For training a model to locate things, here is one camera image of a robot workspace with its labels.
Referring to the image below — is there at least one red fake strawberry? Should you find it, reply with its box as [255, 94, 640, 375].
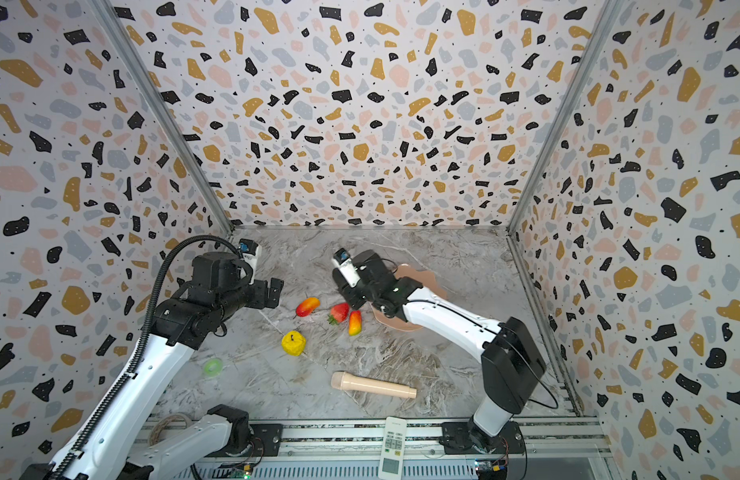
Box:
[327, 303, 350, 325]

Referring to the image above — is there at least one red yellow fake mango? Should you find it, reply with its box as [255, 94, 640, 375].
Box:
[348, 311, 362, 336]

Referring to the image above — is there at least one red orange fake mango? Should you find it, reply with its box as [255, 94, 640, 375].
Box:
[296, 297, 320, 317]

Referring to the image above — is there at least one yellow fake bell pepper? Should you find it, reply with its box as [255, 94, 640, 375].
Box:
[281, 330, 307, 357]

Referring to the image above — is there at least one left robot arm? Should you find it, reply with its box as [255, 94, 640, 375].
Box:
[21, 240, 284, 479]

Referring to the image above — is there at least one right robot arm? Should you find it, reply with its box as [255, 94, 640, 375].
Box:
[332, 248, 546, 453]

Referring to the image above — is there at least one pink scalloped fruit bowl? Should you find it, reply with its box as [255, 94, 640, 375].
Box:
[372, 264, 448, 333]

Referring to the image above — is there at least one green tape roll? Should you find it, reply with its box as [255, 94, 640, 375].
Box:
[203, 358, 224, 378]

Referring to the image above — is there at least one white remote control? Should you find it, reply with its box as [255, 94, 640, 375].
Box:
[378, 417, 407, 480]

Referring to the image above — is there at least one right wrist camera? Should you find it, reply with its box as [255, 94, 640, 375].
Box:
[332, 248, 360, 288]

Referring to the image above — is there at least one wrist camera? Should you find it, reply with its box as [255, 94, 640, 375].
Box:
[332, 248, 360, 288]
[238, 239, 259, 270]

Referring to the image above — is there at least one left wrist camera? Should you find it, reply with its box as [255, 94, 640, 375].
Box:
[238, 239, 259, 270]

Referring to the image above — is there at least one black corrugated cable conduit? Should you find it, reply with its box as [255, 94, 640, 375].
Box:
[45, 235, 245, 480]

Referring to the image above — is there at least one aluminium front rail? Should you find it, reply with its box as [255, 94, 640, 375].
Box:
[129, 416, 623, 480]

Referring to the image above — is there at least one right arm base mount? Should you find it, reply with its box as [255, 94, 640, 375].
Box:
[439, 420, 526, 455]

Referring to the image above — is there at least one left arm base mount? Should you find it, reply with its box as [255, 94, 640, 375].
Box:
[207, 423, 284, 461]

